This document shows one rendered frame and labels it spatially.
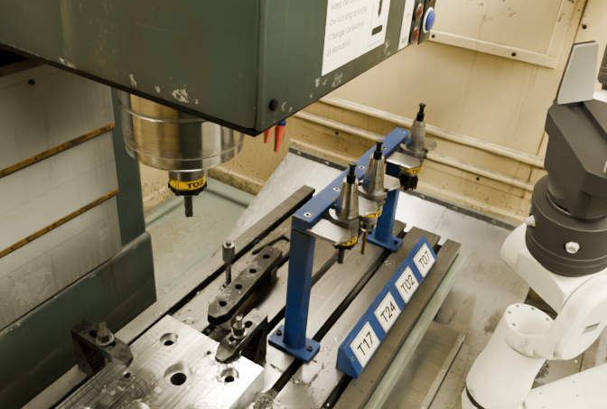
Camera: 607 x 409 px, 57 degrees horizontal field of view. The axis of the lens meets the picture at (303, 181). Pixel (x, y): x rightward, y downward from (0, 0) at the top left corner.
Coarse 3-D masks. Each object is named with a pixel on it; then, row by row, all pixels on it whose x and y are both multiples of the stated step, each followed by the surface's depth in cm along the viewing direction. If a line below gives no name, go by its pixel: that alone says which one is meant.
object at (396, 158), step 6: (390, 156) 122; (396, 156) 122; (402, 156) 122; (408, 156) 123; (390, 162) 120; (396, 162) 120; (402, 162) 120; (408, 162) 120; (414, 162) 121; (408, 168) 119; (414, 168) 119
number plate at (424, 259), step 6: (426, 246) 139; (420, 252) 136; (426, 252) 138; (414, 258) 134; (420, 258) 135; (426, 258) 137; (432, 258) 139; (420, 264) 135; (426, 264) 137; (432, 264) 138; (420, 270) 134; (426, 270) 136
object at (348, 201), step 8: (344, 184) 96; (352, 184) 96; (344, 192) 97; (352, 192) 97; (344, 200) 97; (352, 200) 97; (336, 208) 99; (344, 208) 98; (352, 208) 98; (344, 216) 98; (352, 216) 98
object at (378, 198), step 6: (360, 186) 109; (384, 186) 109; (360, 192) 107; (366, 192) 107; (384, 192) 107; (366, 198) 107; (372, 198) 106; (378, 198) 106; (384, 198) 107; (378, 204) 107
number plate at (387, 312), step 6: (390, 294) 123; (384, 300) 120; (390, 300) 122; (378, 306) 119; (384, 306) 120; (390, 306) 121; (396, 306) 123; (378, 312) 118; (384, 312) 119; (390, 312) 121; (396, 312) 122; (378, 318) 117; (384, 318) 119; (390, 318) 120; (396, 318) 121; (384, 324) 118; (390, 324) 119; (384, 330) 118
